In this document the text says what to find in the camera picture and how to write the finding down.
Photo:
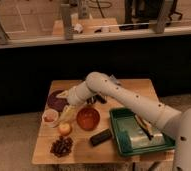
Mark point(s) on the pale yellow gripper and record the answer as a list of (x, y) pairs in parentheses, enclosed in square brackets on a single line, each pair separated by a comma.
[(68, 112)]

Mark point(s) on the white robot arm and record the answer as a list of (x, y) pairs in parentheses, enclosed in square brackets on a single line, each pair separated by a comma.
[(172, 122)]

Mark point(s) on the purple bowl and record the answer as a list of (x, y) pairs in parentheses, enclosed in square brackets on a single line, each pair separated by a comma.
[(56, 103)]

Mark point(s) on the yellow orange pepper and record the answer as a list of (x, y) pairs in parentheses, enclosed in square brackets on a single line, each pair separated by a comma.
[(64, 129)]

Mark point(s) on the orange bowl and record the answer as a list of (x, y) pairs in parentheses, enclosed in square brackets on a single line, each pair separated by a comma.
[(88, 118)]

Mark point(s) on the small white cup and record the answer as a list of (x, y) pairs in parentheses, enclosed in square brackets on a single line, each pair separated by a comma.
[(50, 118)]

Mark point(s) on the small metal cup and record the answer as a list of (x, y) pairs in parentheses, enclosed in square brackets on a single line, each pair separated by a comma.
[(91, 101)]

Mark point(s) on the bunch of dark grapes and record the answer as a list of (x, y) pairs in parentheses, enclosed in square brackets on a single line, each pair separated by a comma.
[(62, 146)]

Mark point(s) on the dark brown rectangular block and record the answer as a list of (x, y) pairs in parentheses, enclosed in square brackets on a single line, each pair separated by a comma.
[(100, 137)]

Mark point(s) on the crumpled grey blue cloth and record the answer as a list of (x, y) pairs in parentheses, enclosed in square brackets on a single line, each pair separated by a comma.
[(113, 79)]

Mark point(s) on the green plastic tray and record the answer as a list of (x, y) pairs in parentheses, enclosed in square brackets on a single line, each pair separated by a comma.
[(131, 139)]

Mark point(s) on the white object on table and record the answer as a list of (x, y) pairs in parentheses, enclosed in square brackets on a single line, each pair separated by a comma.
[(78, 28)]

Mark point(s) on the grey metal post right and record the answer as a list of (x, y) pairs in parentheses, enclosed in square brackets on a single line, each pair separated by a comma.
[(163, 15)]

